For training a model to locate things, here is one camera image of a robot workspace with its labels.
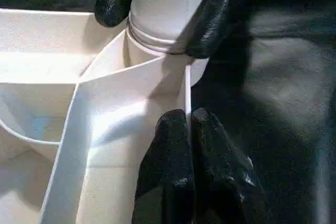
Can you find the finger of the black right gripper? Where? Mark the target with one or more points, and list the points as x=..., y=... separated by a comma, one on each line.
x=220, y=16
x=113, y=3

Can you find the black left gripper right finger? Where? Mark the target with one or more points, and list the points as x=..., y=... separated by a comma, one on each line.
x=223, y=176

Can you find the white plastic table top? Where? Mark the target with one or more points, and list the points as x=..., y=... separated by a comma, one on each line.
x=118, y=90

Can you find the white plastic table leg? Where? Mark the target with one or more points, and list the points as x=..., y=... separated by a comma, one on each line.
x=162, y=3

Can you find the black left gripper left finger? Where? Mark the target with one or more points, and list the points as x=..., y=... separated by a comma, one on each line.
x=168, y=171

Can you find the black work mat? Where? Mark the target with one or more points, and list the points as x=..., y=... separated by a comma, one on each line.
x=275, y=103

